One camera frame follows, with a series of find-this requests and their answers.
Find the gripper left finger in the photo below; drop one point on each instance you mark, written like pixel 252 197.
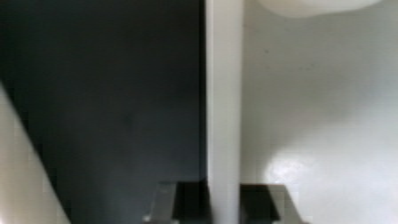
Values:
pixel 160 215

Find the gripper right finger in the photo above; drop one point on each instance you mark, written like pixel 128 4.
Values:
pixel 284 205

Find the white square table top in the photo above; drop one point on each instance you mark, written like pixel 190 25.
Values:
pixel 302 106

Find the white front fence wall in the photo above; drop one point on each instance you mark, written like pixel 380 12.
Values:
pixel 28 203

